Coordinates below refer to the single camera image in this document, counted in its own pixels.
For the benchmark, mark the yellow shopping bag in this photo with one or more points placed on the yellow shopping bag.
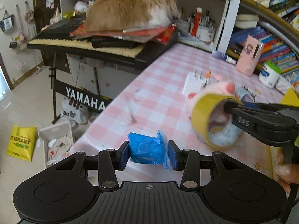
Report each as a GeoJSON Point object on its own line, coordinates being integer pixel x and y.
{"type": "Point", "coordinates": [22, 142]}

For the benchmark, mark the pink plush pig toy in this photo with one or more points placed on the pink plush pig toy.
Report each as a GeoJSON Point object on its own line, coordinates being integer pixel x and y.
{"type": "Point", "coordinates": [219, 88]}

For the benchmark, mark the pink cylindrical bottle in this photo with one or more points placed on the pink cylindrical bottle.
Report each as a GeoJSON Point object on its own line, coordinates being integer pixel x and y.
{"type": "Point", "coordinates": [249, 56]}

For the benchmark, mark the blue plastic-wrapped block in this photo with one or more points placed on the blue plastic-wrapped block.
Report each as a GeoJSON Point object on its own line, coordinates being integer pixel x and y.
{"type": "Point", "coordinates": [149, 150]}

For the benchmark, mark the white printed plastic bag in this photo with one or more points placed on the white printed plastic bag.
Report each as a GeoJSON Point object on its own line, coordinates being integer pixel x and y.
{"type": "Point", "coordinates": [73, 110]}

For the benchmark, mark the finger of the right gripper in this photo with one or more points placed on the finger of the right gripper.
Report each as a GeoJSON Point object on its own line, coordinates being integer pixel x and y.
{"type": "Point", "coordinates": [233, 108]}
{"type": "Point", "coordinates": [251, 105]}

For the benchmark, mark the white plastic crate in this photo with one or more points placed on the white plastic crate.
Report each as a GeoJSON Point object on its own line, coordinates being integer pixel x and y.
{"type": "Point", "coordinates": [57, 141]}

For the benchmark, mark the black Yamaha keyboard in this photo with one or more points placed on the black Yamaha keyboard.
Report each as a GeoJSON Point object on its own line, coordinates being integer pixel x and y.
{"type": "Point", "coordinates": [56, 38]}

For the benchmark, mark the person's right hand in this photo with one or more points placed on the person's right hand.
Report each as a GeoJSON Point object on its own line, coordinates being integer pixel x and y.
{"type": "Point", "coordinates": [287, 173]}

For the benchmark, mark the white jar green lid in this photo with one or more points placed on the white jar green lid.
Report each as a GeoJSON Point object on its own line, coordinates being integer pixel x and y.
{"type": "Point", "coordinates": [269, 74]}

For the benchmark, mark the grey toy shoe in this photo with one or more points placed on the grey toy shoe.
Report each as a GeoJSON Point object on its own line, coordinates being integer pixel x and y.
{"type": "Point", "coordinates": [245, 95]}

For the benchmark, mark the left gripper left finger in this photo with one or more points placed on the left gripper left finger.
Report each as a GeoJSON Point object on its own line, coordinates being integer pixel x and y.
{"type": "Point", "coordinates": [109, 161]}

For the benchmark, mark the keyboard stand with Yamaha banner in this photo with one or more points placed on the keyboard stand with Yamaha banner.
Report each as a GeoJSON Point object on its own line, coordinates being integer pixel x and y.
{"type": "Point", "coordinates": [95, 102]}

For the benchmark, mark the red papers under cat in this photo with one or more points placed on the red papers under cat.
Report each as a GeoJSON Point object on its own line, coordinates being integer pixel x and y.
{"type": "Point", "coordinates": [139, 35]}

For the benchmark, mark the white cubby shelf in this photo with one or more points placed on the white cubby shelf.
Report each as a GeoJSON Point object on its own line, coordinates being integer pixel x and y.
{"type": "Point", "coordinates": [213, 12]}

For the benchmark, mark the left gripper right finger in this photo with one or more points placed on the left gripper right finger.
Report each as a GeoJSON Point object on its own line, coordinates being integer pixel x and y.
{"type": "Point", "coordinates": [185, 160]}

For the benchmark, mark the white pen holder cup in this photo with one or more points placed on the white pen holder cup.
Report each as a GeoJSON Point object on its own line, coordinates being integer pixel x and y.
{"type": "Point", "coordinates": [205, 34]}

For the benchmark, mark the yellow cardboard box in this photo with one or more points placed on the yellow cardboard box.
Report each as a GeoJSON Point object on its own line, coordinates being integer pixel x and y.
{"type": "Point", "coordinates": [290, 98]}

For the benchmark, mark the yellow tape roll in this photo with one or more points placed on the yellow tape roll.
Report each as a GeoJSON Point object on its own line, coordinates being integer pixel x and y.
{"type": "Point", "coordinates": [212, 124]}

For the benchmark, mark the white charger plug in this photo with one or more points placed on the white charger plug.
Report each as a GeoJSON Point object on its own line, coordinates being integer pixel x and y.
{"type": "Point", "coordinates": [194, 82]}

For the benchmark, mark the small white tube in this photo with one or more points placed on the small white tube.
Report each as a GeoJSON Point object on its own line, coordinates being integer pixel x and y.
{"type": "Point", "coordinates": [224, 57]}

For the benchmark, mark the wooden bookshelf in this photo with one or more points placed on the wooden bookshelf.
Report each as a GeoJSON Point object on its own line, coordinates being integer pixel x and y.
{"type": "Point", "coordinates": [281, 16]}

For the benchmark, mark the orange fluffy cat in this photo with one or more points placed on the orange fluffy cat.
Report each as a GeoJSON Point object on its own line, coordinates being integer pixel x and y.
{"type": "Point", "coordinates": [106, 15]}

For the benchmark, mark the row of colourful books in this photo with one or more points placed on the row of colourful books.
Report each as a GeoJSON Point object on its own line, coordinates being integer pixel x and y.
{"type": "Point", "coordinates": [276, 49]}

